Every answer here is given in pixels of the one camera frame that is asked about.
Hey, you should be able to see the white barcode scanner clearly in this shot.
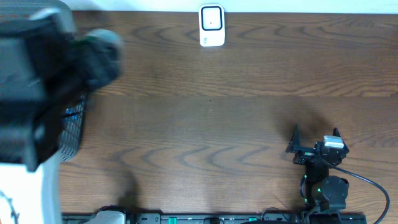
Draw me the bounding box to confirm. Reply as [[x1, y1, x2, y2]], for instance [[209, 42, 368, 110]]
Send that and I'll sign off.
[[198, 4, 226, 47]]

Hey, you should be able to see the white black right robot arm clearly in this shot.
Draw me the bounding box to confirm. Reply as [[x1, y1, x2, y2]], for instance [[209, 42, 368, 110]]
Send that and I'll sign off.
[[285, 126, 349, 217]]

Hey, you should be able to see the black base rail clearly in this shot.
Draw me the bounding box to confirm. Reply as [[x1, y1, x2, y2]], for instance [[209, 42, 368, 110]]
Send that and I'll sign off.
[[62, 212, 368, 224]]

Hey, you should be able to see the grey plastic mesh basket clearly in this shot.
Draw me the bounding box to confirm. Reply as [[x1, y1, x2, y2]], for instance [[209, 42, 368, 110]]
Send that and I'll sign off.
[[57, 94, 88, 162]]

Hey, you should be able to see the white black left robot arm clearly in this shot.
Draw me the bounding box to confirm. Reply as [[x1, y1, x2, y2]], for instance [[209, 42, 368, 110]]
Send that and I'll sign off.
[[1, 1, 123, 223]]

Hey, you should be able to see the blue Oreo cookie pack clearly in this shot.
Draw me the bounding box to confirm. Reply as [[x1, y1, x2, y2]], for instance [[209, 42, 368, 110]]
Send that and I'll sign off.
[[64, 105, 83, 122]]

